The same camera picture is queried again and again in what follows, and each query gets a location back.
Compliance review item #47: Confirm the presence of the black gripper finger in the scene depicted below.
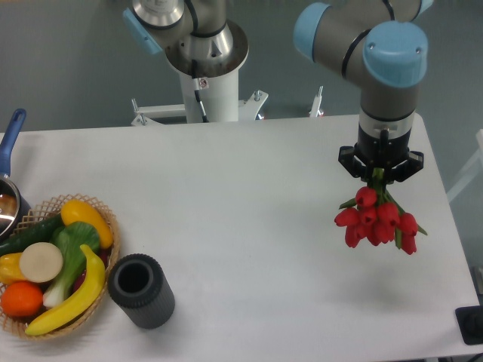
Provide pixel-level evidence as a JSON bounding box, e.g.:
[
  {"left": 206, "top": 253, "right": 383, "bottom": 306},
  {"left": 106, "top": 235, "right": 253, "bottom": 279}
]
[
  {"left": 338, "top": 145, "right": 374, "bottom": 183},
  {"left": 385, "top": 151, "right": 424, "bottom": 183}
]

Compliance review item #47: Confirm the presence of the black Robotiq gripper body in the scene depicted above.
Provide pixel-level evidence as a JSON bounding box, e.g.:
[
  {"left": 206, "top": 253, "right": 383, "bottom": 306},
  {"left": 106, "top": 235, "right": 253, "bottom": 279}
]
[{"left": 355, "top": 126, "right": 411, "bottom": 168}]

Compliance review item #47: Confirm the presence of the red tulip bouquet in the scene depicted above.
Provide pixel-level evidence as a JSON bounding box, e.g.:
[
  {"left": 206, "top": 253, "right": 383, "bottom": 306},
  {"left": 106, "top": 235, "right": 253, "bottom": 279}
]
[{"left": 334, "top": 168, "right": 427, "bottom": 255}]

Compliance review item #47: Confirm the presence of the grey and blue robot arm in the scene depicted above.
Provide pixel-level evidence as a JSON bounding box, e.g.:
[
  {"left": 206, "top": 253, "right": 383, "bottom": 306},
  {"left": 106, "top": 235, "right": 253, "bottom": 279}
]
[{"left": 123, "top": 1, "right": 430, "bottom": 183}]

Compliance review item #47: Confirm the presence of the dark grey ribbed vase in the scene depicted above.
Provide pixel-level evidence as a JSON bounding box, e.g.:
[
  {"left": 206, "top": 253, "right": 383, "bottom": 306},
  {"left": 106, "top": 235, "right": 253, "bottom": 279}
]
[{"left": 107, "top": 253, "right": 175, "bottom": 330}]

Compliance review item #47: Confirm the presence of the black device at table edge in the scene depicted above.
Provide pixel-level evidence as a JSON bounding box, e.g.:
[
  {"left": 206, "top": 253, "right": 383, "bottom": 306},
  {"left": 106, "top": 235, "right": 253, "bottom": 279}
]
[{"left": 455, "top": 305, "right": 483, "bottom": 345}]

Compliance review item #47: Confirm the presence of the red fruit in basket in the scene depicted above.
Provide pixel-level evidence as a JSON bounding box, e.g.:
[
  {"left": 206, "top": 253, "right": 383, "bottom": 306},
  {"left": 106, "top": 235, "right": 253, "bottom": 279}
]
[{"left": 72, "top": 249, "right": 110, "bottom": 292}]

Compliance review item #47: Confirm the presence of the yellow banana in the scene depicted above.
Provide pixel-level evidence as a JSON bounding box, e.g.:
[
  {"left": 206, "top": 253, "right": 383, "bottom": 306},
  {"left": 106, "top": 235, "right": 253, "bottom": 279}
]
[{"left": 25, "top": 244, "right": 106, "bottom": 336}]

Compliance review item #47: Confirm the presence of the yellow lemon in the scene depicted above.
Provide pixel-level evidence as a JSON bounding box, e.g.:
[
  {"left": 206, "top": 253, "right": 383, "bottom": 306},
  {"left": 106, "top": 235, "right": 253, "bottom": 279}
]
[{"left": 60, "top": 199, "right": 114, "bottom": 249}]

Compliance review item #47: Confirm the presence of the green bok choy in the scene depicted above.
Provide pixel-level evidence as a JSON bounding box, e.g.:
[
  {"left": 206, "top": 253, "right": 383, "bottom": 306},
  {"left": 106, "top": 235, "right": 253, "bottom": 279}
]
[{"left": 43, "top": 222, "right": 100, "bottom": 309}]

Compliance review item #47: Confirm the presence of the woven wicker basket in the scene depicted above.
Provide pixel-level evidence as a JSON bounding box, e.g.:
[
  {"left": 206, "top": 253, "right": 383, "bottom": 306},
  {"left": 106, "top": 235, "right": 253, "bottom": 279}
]
[{"left": 1, "top": 194, "right": 120, "bottom": 340}]

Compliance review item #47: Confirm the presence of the green cucumber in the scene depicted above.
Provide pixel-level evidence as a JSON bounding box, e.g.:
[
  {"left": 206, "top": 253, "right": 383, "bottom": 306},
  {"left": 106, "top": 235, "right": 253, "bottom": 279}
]
[{"left": 1, "top": 213, "right": 64, "bottom": 256}]

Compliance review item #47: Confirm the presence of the beige round disc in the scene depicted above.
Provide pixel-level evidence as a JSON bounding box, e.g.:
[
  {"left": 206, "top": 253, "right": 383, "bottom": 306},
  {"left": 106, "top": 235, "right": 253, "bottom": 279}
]
[{"left": 19, "top": 242, "right": 63, "bottom": 283}]

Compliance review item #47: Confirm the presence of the yellow bell pepper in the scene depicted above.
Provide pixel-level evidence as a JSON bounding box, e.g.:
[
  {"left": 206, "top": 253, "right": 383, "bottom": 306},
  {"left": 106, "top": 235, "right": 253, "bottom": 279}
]
[{"left": 0, "top": 253, "right": 26, "bottom": 285}]

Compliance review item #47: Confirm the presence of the orange fruit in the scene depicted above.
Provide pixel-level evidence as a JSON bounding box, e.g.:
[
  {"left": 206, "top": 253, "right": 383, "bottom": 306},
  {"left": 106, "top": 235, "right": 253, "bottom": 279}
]
[{"left": 1, "top": 281, "right": 43, "bottom": 317}]

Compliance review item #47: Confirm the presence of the white frame at right edge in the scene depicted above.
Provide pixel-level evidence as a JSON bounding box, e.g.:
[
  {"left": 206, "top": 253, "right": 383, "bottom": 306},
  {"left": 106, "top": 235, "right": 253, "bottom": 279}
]
[{"left": 446, "top": 129, "right": 482, "bottom": 203}]

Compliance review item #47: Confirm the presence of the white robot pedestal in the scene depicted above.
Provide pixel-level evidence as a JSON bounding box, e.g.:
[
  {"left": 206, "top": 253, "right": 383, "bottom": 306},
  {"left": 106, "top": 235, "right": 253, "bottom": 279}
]
[{"left": 130, "top": 18, "right": 269, "bottom": 127}]

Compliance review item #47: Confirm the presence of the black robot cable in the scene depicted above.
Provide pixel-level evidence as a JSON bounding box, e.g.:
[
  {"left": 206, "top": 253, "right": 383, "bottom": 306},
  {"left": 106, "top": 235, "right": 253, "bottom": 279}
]
[{"left": 190, "top": 59, "right": 210, "bottom": 124}]

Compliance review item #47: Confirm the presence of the blue handled saucepan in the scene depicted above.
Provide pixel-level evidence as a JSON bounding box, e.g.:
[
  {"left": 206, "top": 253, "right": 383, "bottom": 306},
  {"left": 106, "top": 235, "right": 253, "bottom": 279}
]
[{"left": 1, "top": 109, "right": 30, "bottom": 241}]

